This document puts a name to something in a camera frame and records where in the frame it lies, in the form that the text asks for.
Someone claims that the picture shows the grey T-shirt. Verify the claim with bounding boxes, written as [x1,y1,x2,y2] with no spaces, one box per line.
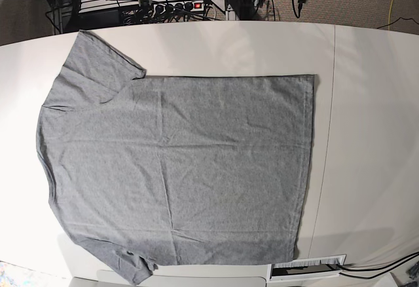
[36,31,315,285]

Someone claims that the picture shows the white power strip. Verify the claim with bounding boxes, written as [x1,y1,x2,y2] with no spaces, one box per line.
[152,1,205,15]

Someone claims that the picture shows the white cable grommet tray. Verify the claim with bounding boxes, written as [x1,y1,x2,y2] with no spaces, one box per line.
[266,254,346,283]

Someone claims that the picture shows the black cables at table edge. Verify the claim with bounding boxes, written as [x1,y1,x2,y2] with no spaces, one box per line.
[338,250,419,280]

